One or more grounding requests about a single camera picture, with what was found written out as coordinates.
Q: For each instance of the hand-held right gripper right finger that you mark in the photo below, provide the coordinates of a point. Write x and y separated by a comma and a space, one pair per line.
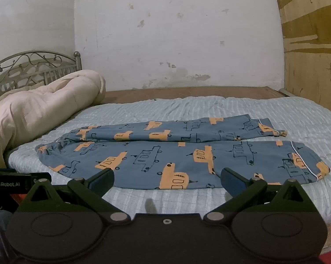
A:
231, 181

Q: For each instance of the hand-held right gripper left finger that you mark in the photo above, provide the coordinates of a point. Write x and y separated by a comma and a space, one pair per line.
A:
100, 182

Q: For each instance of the blue pants with orange print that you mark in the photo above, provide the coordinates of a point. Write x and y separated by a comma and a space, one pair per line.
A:
160, 154

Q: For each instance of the cream quilted comforter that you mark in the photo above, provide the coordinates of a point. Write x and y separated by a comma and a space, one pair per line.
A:
41, 110

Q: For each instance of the light blue mattress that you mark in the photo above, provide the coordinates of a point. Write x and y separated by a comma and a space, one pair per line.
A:
292, 121

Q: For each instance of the grey metal headboard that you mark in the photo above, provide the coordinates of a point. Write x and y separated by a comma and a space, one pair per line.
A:
25, 68

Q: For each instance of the plywood board panel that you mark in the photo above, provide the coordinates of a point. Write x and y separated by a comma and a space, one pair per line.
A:
311, 46

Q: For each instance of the brown wooden bed frame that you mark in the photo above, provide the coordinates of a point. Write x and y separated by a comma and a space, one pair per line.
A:
182, 92

